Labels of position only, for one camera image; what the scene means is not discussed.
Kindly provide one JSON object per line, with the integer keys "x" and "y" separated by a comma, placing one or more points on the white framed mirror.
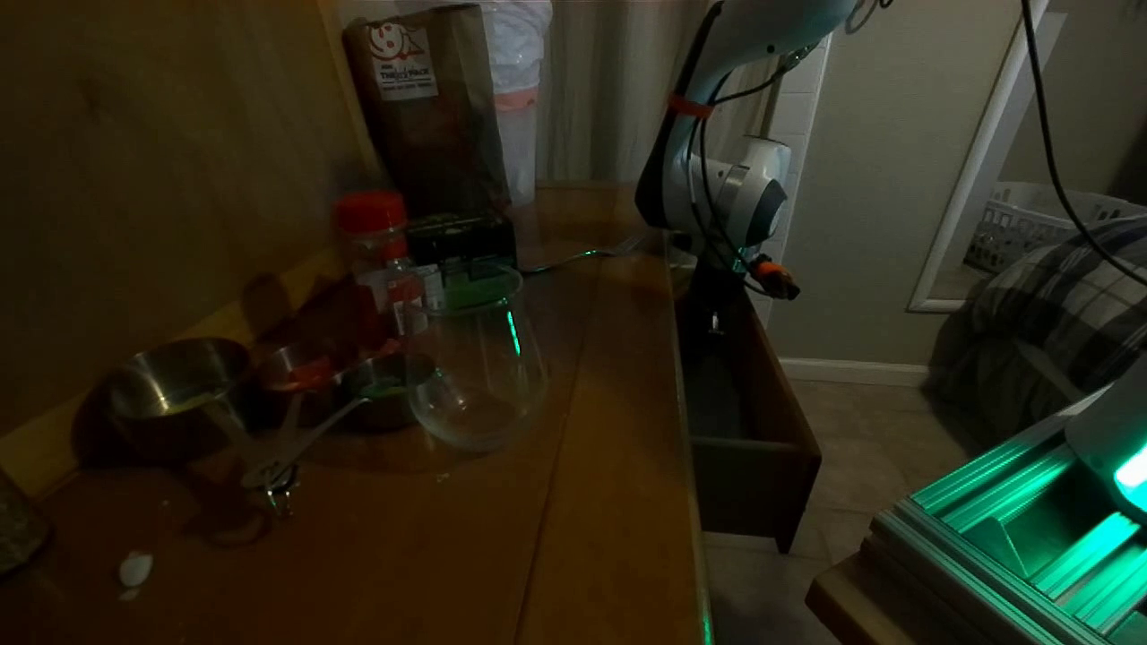
{"x": 943, "y": 243}

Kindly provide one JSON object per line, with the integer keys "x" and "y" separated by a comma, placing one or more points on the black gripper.
{"x": 723, "y": 297}

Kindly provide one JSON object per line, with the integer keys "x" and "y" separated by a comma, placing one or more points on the wooden drawer with grey cloth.
{"x": 756, "y": 489}

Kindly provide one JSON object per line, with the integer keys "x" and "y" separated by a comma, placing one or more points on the wooden dresser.
{"x": 574, "y": 477}

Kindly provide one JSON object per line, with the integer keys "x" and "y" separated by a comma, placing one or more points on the dark green box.
{"x": 460, "y": 243}

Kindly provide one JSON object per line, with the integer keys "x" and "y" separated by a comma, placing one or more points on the small metal measuring cup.
{"x": 383, "y": 406}

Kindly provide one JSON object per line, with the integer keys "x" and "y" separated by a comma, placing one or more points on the large metal measuring cup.
{"x": 182, "y": 395}

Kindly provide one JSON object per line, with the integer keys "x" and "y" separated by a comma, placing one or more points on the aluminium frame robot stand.
{"x": 992, "y": 523}

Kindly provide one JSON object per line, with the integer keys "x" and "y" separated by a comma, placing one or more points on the plaid blanket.
{"x": 1053, "y": 323}

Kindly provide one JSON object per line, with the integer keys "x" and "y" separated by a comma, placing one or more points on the clear stemless glass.
{"x": 480, "y": 381}

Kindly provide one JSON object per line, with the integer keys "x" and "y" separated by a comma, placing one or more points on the wooden back panel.
{"x": 182, "y": 145}

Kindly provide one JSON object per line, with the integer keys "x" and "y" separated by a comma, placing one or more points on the red capped spice bottle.
{"x": 374, "y": 254}

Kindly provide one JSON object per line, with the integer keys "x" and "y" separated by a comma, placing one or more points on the brown paper bag with label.
{"x": 435, "y": 145}

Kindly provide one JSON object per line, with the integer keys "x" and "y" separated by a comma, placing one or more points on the white laundry basket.
{"x": 1027, "y": 216}

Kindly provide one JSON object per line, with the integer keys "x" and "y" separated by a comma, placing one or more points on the white trash bin with liner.
{"x": 521, "y": 131}

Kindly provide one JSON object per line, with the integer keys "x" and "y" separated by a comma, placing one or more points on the small white pill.
{"x": 134, "y": 570}

